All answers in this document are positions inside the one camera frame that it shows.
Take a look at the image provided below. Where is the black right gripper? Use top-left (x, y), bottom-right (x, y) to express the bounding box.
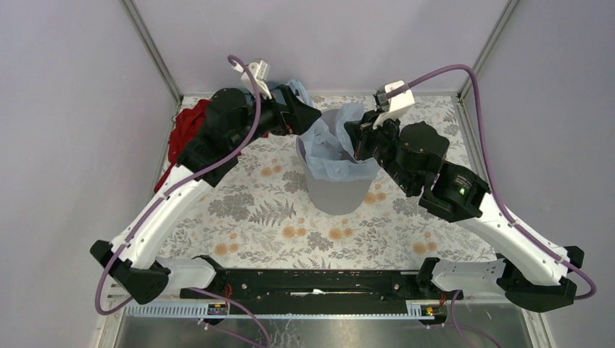
top-left (343, 107), bottom-right (417, 194)

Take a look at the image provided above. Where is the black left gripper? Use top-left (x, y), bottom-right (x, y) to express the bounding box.
top-left (231, 85), bottom-right (322, 152)

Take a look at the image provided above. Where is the light blue plastic trash bag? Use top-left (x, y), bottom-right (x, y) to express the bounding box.
top-left (296, 103), bottom-right (380, 183)

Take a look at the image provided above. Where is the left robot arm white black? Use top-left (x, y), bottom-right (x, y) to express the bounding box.
top-left (90, 85), bottom-right (321, 305)

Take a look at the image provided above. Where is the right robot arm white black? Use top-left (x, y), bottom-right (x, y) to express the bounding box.
top-left (344, 111), bottom-right (584, 312)

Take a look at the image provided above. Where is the grey trash bin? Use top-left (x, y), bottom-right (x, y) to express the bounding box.
top-left (295, 107), bottom-right (378, 216)

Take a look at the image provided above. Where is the grey-blue cloth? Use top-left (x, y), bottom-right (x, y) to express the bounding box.
top-left (259, 84), bottom-right (292, 105)

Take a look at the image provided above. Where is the floral patterned table mat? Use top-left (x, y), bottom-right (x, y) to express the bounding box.
top-left (158, 94), bottom-right (496, 271)

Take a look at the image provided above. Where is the red cloth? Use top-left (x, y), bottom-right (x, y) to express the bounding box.
top-left (154, 99), bottom-right (210, 193)

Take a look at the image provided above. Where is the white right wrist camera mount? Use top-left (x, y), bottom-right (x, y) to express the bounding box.
top-left (373, 80), bottom-right (415, 129)

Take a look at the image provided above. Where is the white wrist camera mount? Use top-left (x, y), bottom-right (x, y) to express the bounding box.
top-left (373, 80), bottom-right (415, 129)
top-left (234, 59), bottom-right (272, 99)

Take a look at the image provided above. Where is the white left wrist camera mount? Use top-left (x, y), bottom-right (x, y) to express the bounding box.
top-left (234, 59), bottom-right (272, 99)

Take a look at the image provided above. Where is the right aluminium corner frame post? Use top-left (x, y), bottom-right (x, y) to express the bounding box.
top-left (458, 0), bottom-right (521, 107)

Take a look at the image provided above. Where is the aluminium corner frame post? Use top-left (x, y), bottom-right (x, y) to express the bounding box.
top-left (119, 0), bottom-right (183, 107)
top-left (458, 0), bottom-right (521, 107)

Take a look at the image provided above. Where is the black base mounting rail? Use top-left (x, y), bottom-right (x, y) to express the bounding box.
top-left (205, 257), bottom-right (453, 315)

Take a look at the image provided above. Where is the left aluminium corner frame post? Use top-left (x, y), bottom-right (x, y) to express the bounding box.
top-left (119, 0), bottom-right (183, 107)

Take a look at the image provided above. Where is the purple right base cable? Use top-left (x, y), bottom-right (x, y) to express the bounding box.
top-left (434, 290), bottom-right (503, 348)

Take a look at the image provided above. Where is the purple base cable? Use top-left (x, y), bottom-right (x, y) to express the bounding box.
top-left (434, 290), bottom-right (503, 348)
top-left (189, 288), bottom-right (275, 348)

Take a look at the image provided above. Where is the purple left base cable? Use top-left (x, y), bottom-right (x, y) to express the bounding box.
top-left (189, 288), bottom-right (275, 348)

